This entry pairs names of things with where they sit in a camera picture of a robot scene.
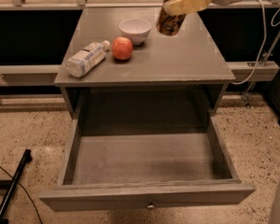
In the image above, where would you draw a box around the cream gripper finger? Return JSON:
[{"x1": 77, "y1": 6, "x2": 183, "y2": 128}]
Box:
[{"x1": 162, "y1": 0, "x2": 215, "y2": 17}]

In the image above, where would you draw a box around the orange soda can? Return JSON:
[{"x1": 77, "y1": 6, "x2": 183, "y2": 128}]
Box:
[{"x1": 156, "y1": 0, "x2": 186, "y2": 36}]

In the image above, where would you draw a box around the grey open drawer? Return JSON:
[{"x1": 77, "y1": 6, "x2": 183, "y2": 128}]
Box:
[{"x1": 39, "y1": 116, "x2": 256, "y2": 212}]

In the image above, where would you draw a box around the metal drawer knob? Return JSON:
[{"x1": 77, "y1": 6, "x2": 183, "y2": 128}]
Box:
[{"x1": 147, "y1": 202, "x2": 155, "y2": 210}]

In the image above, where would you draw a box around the white ceramic bowl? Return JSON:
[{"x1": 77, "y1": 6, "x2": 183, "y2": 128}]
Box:
[{"x1": 119, "y1": 19, "x2": 151, "y2": 45}]

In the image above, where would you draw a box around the red apple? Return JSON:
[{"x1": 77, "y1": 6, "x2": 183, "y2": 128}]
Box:
[{"x1": 111, "y1": 36, "x2": 133, "y2": 61}]

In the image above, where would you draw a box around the grey wooden cabinet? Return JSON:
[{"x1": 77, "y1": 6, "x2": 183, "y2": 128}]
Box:
[{"x1": 53, "y1": 6, "x2": 236, "y2": 119}]

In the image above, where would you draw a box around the clear plastic water bottle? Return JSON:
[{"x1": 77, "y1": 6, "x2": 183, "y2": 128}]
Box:
[{"x1": 65, "y1": 40, "x2": 110, "y2": 77}]

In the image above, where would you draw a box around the black stand leg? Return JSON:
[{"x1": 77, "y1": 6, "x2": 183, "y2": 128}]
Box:
[{"x1": 0, "y1": 149, "x2": 32, "y2": 224}]

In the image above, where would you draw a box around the black floor cable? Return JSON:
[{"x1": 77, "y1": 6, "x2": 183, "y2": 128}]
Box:
[{"x1": 0, "y1": 156, "x2": 47, "y2": 224}]

